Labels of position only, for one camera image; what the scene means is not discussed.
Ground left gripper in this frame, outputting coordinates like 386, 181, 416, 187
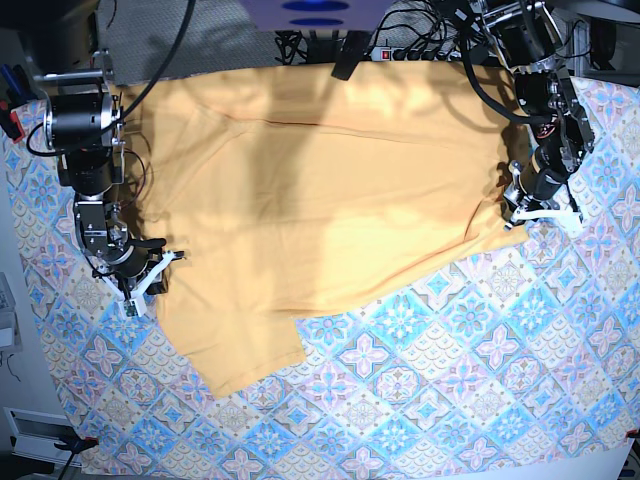
502, 160, 567, 231

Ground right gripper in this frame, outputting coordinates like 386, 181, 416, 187
92, 237, 185, 295

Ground yellow T-shirt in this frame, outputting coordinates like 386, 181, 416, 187
125, 61, 527, 397

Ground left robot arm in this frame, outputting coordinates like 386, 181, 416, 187
459, 1, 595, 235

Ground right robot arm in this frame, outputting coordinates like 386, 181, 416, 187
34, 50, 184, 301

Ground blue patterned tablecloth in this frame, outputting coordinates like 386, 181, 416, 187
1, 80, 639, 479

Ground red clamp left edge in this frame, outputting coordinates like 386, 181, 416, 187
0, 100, 25, 143

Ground black clamp on table edge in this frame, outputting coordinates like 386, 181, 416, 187
331, 30, 371, 81

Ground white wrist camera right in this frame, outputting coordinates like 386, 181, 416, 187
117, 295, 147, 318

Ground aluminium rail with clamp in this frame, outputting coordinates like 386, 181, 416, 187
2, 407, 98, 466

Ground tangled black cables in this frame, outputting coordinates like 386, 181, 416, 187
272, 0, 481, 66

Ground white power strip red switch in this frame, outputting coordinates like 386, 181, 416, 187
364, 45, 461, 62

